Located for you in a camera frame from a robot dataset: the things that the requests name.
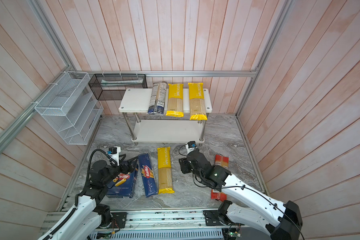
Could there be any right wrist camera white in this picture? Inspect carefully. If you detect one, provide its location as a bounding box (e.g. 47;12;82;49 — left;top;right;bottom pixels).
186;141;197;153

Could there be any white wire mesh organizer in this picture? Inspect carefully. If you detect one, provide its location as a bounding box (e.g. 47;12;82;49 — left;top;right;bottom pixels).
35;72;103;145

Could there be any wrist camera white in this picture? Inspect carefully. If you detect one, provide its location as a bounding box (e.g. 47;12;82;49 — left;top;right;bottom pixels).
107;147;121;166
186;141;197;153

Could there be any aluminium front rail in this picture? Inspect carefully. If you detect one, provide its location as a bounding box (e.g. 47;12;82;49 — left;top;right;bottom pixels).
40;204;269;234

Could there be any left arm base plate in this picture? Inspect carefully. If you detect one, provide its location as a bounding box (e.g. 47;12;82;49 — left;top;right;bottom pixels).
100;212;127;229

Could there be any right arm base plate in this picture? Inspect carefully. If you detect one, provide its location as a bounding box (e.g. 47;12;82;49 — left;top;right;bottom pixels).
203;210;245;227

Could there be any blue Barilla spaghetti box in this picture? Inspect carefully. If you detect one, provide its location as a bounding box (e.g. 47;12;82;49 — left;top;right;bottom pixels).
138;154;158;198

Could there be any black mesh basket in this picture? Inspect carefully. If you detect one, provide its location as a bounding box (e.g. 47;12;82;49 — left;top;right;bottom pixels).
89;73;147;101

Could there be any blue Barilla rigatoni box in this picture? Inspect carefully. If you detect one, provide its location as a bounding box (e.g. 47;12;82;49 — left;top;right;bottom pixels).
106;166;139;198

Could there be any yellow Pastatime spaghetti bag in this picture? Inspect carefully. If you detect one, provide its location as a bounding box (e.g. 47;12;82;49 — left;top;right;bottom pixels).
166;84;184;118
158;147;175;194
188;83;208;121

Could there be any red-end spaghetti bag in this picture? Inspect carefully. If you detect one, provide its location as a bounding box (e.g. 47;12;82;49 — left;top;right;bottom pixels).
211;155;229;202

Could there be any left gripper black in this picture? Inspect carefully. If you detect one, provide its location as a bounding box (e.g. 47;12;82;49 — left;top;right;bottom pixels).
102;153;139;185

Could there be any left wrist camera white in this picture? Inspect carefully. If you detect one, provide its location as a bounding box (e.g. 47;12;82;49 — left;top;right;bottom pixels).
107;147;121;166

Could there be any blue-end spaghetti bag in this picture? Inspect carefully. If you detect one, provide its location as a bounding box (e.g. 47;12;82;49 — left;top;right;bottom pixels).
147;82;167;115

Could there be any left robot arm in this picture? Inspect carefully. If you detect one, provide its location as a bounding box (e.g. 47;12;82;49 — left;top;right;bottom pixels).
39;147;138;240

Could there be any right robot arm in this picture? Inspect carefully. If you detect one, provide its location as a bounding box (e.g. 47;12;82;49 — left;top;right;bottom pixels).
179;148;304;240

